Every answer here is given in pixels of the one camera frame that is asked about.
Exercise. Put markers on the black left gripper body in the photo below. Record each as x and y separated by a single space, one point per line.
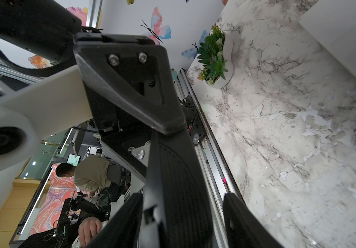
134 103

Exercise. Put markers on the aluminium front rail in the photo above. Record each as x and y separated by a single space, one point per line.
219 180

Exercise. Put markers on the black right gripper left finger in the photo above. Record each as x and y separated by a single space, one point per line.
122 231

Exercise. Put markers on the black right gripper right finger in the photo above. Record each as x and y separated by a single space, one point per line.
243 230

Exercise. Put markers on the person in beige shirt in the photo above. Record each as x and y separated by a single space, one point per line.
93 174

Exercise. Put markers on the green plant near left arm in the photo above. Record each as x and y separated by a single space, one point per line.
215 56

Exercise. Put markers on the black wireless mouse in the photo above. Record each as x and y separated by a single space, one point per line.
176 210

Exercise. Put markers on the silver open laptop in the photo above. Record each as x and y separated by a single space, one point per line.
333 25

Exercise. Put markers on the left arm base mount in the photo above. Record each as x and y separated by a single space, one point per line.
195 127

